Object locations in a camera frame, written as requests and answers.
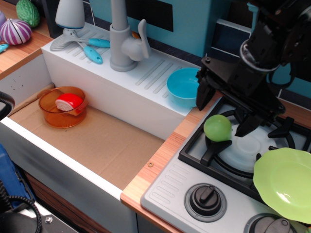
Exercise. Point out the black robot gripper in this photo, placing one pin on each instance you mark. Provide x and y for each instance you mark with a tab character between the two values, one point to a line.
244	85

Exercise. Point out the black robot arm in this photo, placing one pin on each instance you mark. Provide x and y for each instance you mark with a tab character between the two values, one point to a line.
282	36

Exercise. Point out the blue plastic bowl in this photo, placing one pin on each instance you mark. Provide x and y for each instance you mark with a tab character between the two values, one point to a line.
182	86

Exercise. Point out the black stove grate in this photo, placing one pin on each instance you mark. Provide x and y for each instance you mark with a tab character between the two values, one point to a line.
202	153

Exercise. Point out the white burner disc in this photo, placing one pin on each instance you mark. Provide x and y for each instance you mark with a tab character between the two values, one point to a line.
241	154

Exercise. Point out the teal box right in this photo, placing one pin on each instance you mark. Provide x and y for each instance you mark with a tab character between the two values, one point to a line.
296	82

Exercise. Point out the teal box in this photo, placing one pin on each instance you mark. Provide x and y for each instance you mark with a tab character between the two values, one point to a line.
296	82
187	25

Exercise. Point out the grey toy stove top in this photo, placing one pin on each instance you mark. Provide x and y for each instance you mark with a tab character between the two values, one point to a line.
165	199

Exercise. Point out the teal box left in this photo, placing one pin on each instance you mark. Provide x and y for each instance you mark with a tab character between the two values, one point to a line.
187	25

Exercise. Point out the green plastic plate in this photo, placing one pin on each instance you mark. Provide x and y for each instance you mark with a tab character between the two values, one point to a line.
282	178

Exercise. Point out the black grey stove knob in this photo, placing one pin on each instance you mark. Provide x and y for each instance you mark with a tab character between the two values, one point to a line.
205	202

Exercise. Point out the grey toy faucet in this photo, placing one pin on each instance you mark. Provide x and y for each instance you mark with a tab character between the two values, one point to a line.
126	51

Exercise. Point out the cardboard sheet in sink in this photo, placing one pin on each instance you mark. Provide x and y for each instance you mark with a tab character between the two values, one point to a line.
109	147

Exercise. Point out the white toy sink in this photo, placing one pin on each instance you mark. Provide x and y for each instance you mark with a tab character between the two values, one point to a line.
138	97

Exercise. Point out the red white toy food slice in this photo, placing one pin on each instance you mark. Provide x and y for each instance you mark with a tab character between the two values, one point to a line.
68	101

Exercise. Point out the orange transparent toy pot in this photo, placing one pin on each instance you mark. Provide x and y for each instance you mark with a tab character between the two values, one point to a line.
57	118

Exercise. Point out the white grey soap dispenser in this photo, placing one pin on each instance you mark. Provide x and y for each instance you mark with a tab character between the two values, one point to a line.
70	14

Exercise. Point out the metal plate with screw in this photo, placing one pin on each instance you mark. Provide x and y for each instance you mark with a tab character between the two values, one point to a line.
51	223

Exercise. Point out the black curved object left edge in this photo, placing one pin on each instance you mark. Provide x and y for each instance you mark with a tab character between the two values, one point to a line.
8	104

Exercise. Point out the green toy vegetable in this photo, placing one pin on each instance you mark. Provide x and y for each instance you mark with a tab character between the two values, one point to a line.
28	12

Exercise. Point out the blue object lower left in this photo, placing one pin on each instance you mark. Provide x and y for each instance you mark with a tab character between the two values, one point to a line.
12	179

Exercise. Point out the purple white toy onion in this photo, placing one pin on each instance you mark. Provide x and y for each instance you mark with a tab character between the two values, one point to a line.
15	31

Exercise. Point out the grey spoon blue handle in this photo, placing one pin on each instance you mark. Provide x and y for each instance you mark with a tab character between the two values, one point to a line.
71	36

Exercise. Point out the grey spatula blue handle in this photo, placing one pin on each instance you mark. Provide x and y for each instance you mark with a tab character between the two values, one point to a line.
61	42

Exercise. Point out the blue utensil handle left edge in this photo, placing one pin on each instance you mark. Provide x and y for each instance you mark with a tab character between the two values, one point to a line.
3	47

